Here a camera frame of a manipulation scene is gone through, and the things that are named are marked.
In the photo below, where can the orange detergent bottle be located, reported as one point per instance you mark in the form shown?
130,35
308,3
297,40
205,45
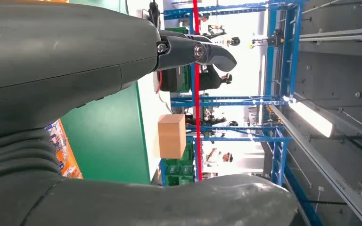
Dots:
67,156

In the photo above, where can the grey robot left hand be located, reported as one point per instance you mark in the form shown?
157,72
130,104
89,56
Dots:
59,46

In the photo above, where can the red rail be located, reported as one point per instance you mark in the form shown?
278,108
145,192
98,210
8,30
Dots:
197,124

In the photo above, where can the green plastic crate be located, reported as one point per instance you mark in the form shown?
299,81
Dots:
185,81
178,171

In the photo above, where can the cardboard box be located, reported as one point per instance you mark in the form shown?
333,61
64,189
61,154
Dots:
171,137

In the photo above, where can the black carrying case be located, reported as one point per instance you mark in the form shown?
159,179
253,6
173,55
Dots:
170,81

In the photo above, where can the ceiling light bar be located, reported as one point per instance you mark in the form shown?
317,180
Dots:
312,118

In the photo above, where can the green table mat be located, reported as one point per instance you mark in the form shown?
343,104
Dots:
112,134

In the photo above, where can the white table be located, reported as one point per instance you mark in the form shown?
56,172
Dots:
149,103

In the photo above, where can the person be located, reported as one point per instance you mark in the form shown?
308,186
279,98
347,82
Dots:
209,81
213,157

